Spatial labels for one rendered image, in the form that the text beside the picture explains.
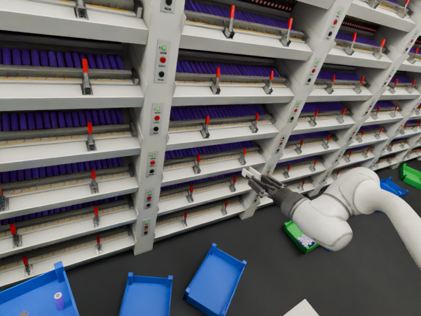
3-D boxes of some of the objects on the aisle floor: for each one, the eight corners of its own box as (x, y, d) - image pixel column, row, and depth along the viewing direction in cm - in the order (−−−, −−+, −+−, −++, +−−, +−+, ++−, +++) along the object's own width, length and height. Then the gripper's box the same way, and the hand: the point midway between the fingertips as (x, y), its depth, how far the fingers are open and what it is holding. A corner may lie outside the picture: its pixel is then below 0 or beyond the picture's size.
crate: (305, 254, 150) (307, 249, 144) (282, 229, 163) (284, 222, 157) (341, 230, 158) (344, 224, 152) (316, 207, 171) (319, 201, 165)
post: (252, 215, 167) (434, -178, 71) (241, 219, 162) (420, -198, 66) (236, 195, 180) (371, -160, 84) (225, 199, 175) (356, -176, 79)
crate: (163, 362, 94) (166, 355, 90) (109, 360, 91) (108, 353, 87) (171, 284, 119) (173, 275, 114) (128, 281, 116) (128, 271, 111)
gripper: (269, 215, 82) (228, 181, 100) (301, 205, 90) (258, 175, 108) (274, 197, 79) (232, 165, 97) (306, 187, 87) (262, 159, 105)
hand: (250, 174), depth 100 cm, fingers open, 3 cm apart
